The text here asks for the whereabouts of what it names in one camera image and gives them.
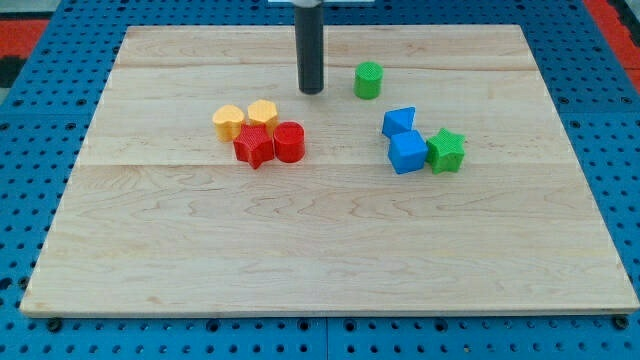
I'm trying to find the blue cube block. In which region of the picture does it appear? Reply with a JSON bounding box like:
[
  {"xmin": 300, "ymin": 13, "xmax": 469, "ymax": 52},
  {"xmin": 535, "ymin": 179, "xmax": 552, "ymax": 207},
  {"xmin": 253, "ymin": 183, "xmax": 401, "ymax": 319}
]
[{"xmin": 388, "ymin": 130, "xmax": 428, "ymax": 174}]

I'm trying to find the red cylinder block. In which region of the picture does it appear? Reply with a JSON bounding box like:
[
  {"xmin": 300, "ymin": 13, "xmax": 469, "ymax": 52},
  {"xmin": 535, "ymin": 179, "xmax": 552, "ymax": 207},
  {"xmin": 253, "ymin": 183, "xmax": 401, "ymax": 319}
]
[{"xmin": 273, "ymin": 121, "xmax": 306, "ymax": 163}]

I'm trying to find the yellow hexagon block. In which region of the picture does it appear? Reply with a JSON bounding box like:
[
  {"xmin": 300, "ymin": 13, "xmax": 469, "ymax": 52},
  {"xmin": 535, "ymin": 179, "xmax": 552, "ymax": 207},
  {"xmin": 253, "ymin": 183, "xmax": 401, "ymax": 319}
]
[{"xmin": 248, "ymin": 99, "xmax": 279, "ymax": 136}]

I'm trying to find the light wooden board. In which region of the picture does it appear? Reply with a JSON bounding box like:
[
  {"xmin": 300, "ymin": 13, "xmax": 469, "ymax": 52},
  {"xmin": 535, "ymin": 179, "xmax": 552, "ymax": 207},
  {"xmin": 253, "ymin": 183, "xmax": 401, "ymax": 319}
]
[{"xmin": 21, "ymin": 25, "xmax": 639, "ymax": 318}]

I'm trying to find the blue triangle block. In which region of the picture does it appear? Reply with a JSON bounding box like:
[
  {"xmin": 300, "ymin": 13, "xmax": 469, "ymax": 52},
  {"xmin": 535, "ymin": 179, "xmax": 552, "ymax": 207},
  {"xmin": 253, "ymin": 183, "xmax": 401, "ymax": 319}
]
[{"xmin": 382, "ymin": 106, "xmax": 416, "ymax": 138}]

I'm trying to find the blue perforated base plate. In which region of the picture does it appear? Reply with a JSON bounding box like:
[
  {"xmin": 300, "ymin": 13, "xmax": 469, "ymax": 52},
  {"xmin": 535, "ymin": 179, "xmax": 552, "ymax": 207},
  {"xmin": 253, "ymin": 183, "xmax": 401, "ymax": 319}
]
[{"xmin": 1, "ymin": 1, "xmax": 639, "ymax": 359}]

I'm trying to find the green star block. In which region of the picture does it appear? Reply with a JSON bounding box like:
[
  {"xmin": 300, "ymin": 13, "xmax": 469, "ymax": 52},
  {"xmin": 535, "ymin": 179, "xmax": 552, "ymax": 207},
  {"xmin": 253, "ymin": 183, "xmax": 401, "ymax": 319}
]
[{"xmin": 426, "ymin": 128, "xmax": 466, "ymax": 174}]

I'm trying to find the green cylinder block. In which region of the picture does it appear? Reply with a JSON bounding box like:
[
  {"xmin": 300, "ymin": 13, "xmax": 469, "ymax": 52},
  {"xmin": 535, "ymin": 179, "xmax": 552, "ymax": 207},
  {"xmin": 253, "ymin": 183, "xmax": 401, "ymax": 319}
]
[{"xmin": 353, "ymin": 61, "xmax": 384, "ymax": 100}]

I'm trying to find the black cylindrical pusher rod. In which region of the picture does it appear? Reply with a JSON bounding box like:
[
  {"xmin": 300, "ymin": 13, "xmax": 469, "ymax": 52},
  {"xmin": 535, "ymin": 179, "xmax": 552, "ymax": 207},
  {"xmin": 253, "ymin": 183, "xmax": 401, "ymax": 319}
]
[{"xmin": 292, "ymin": 0, "xmax": 324, "ymax": 95}]

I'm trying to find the yellow heart block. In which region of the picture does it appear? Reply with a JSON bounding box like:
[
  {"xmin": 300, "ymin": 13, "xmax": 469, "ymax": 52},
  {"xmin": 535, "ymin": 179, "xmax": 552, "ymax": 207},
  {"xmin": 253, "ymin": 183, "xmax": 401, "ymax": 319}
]
[{"xmin": 212, "ymin": 104, "xmax": 245, "ymax": 142}]

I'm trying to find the red star block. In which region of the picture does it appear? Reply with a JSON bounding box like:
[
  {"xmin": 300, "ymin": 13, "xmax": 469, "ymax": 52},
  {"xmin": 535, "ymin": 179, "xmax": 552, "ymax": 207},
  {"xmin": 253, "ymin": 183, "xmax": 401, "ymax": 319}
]
[{"xmin": 233, "ymin": 124, "xmax": 275, "ymax": 169}]

